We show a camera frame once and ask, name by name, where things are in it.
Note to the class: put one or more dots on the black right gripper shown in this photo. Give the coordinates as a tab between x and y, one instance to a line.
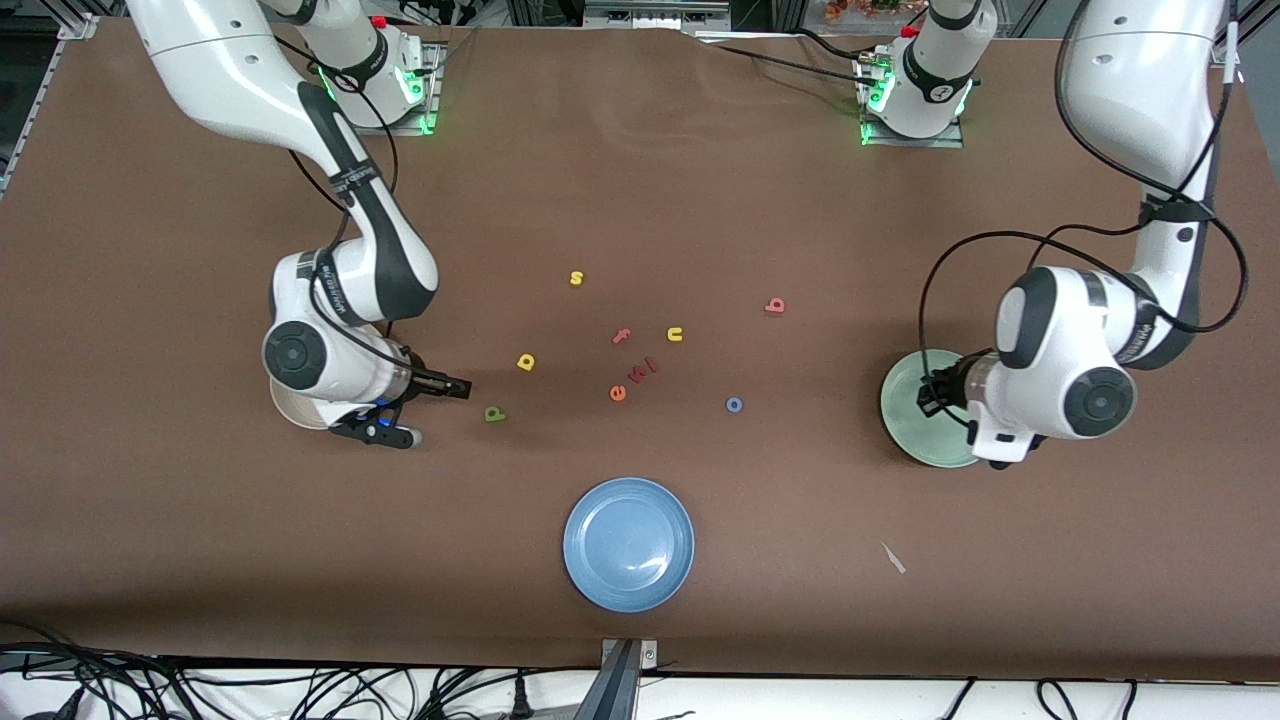
425	380

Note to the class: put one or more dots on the grey metal box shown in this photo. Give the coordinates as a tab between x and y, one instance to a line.
655	12

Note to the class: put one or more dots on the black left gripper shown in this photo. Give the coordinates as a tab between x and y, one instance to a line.
948	387

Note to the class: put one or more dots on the brown table cover sheet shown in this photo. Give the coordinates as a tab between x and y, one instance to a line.
640	200

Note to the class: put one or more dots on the blue plate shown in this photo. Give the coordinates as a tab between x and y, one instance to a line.
628	545

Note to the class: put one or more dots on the orange brown object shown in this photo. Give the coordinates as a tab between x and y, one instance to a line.
860	8

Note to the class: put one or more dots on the light green plate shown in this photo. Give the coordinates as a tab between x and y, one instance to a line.
905	435

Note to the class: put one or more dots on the grey metal camera post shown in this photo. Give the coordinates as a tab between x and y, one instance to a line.
620	690

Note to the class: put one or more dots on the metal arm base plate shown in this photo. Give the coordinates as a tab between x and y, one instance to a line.
872	140
432	95

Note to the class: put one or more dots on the light brown plate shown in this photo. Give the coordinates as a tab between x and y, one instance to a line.
300	415

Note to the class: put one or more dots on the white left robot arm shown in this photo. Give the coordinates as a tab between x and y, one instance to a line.
1100	400

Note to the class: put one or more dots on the white paper scrap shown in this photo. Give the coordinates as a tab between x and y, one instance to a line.
893	559

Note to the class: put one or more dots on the black power plug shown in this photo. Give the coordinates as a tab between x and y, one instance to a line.
520	702

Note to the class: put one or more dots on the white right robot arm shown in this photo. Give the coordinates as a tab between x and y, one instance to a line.
295	355

